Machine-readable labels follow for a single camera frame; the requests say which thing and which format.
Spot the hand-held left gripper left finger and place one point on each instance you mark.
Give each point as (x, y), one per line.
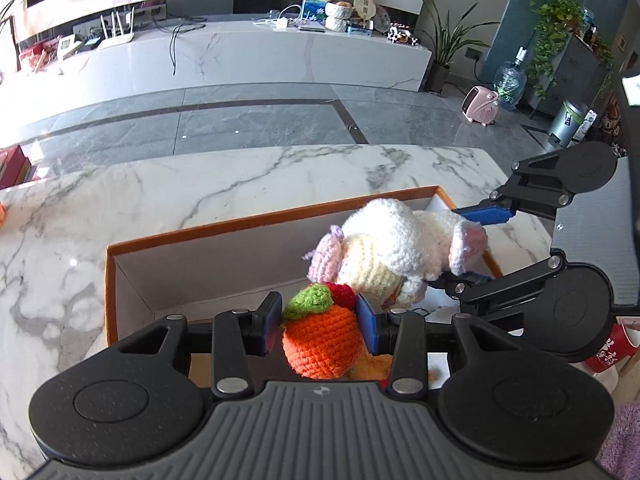
(272, 310)

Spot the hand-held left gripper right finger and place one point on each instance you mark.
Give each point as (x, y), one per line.
(365, 325)

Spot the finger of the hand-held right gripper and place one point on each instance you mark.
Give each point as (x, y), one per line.
(480, 285)
(487, 215)

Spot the orange crochet fruit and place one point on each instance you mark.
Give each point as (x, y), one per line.
(320, 340)

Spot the white crochet doll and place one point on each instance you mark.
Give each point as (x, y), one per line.
(395, 245)

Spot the orange cardboard box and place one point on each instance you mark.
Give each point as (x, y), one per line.
(200, 260)

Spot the red crochet piece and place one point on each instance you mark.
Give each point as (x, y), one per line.
(342, 294)

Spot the yellow crochet piece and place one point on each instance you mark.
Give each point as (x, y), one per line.
(372, 367)

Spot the pink space heater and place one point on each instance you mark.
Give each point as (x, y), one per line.
(480, 105)

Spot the white carton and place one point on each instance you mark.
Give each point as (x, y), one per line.
(586, 124)

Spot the red paper cup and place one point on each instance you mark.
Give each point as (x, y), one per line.
(612, 350)

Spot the silver trash can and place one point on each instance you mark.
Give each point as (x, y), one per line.
(567, 122)

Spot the blue water jug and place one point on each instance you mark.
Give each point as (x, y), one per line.
(510, 82)

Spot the potted long-leaf plant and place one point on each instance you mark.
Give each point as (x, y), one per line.
(442, 45)

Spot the green climbing plant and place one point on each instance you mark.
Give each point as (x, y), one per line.
(552, 35)

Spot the black white cow toy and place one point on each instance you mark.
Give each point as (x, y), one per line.
(401, 34)

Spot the purple fuzzy clothing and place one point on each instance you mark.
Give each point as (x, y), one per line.
(620, 440)

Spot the decorative plate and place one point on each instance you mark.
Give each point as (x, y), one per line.
(381, 17)

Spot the round wooden hand fan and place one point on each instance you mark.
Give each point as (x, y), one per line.
(364, 4)

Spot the white marble tv cabinet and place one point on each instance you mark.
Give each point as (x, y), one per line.
(250, 55)

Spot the flower painting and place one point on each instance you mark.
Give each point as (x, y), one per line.
(315, 0)

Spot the white power strip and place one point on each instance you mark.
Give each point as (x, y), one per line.
(280, 22)

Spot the dark red box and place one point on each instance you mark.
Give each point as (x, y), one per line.
(14, 165)

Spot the white wifi router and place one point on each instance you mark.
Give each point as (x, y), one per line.
(117, 35)

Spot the white desk clock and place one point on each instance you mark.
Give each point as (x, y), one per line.
(66, 47)

